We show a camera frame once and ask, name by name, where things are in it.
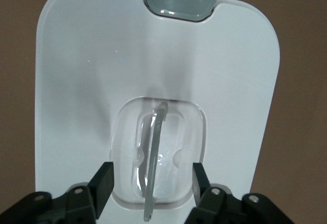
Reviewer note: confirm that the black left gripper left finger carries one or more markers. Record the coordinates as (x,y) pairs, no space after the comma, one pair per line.
(102,185)

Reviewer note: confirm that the white plastic box lid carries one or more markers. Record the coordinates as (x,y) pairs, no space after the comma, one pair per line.
(102,68)

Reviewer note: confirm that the grey box latch clip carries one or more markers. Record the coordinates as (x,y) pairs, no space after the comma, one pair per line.
(178,1)

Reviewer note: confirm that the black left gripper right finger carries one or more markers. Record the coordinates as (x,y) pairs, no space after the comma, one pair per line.
(204,183)

